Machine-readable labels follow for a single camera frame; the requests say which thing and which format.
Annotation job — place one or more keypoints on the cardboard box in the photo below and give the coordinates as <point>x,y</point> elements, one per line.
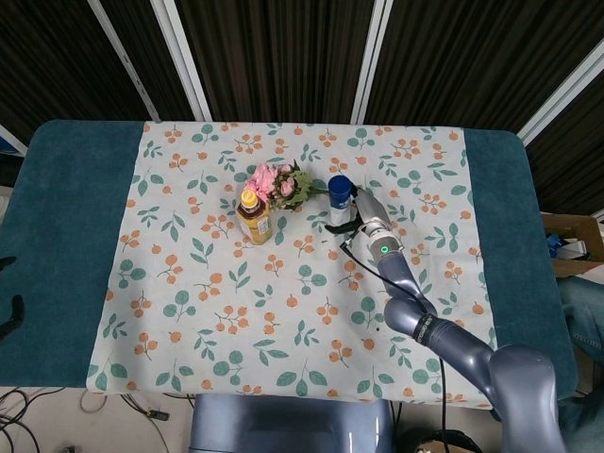
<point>573,250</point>

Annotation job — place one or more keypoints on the wide white frame bar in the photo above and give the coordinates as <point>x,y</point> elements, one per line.
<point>561,92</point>
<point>373,59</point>
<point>181,59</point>

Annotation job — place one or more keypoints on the yellow tea bottle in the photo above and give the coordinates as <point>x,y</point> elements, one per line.
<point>255,219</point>

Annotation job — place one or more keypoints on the thin white frame bar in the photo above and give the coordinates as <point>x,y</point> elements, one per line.
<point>125,59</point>

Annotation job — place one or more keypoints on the teal table cover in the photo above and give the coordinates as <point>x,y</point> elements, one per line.
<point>61,245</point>

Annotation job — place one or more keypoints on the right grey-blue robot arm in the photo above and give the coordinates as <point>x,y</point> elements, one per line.
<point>453,340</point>

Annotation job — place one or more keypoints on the floral print tablecloth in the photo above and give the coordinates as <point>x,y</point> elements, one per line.
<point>264,302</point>

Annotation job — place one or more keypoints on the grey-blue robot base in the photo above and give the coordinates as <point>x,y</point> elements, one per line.
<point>292,424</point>

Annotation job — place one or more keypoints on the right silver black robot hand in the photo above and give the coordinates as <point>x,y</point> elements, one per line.
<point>373,210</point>

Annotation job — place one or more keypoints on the black round floor object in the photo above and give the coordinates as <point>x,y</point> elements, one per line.
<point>427,443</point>

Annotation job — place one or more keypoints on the blue and white bottle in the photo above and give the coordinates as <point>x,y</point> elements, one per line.
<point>340,200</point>

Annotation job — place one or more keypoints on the black floor connector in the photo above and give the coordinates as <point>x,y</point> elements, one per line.
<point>158,414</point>

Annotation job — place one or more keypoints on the pink flower bouquet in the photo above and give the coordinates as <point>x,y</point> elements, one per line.
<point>283,186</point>

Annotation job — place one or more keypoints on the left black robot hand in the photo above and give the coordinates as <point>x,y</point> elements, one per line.
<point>10,311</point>

